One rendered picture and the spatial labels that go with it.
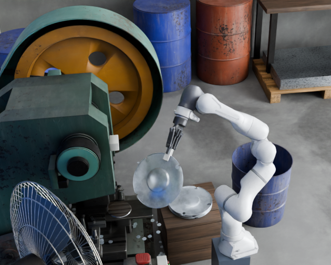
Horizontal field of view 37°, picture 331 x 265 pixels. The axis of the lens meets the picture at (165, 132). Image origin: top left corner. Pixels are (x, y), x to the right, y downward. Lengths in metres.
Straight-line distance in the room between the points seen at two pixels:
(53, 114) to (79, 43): 0.55
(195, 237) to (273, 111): 2.07
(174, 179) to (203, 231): 0.78
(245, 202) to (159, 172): 0.46
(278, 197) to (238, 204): 0.97
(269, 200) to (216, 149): 1.05
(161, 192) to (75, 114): 0.71
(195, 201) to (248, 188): 0.73
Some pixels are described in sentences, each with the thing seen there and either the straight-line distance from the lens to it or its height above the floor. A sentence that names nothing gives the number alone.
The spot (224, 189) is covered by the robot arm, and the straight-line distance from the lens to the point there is 2.69.
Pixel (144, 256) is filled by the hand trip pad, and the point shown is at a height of 0.76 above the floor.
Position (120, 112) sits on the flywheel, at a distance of 2.75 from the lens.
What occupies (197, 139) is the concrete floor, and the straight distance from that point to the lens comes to 4.53.
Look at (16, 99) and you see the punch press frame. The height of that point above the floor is 1.50.
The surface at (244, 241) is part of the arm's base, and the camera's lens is 2.84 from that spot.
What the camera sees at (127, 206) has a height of 0.79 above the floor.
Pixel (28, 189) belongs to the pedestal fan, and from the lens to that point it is 1.69.
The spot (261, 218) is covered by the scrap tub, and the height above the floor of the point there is 0.09.
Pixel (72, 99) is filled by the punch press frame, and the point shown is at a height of 1.50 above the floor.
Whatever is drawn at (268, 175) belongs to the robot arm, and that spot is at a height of 0.93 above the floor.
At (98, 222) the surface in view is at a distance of 2.64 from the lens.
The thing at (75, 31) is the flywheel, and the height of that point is 1.66.
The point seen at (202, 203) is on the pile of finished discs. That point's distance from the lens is 3.29.
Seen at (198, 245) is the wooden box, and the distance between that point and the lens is 3.33.
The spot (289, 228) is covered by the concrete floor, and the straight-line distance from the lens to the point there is 3.72.
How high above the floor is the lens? 2.58
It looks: 34 degrees down
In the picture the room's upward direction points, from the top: 3 degrees counter-clockwise
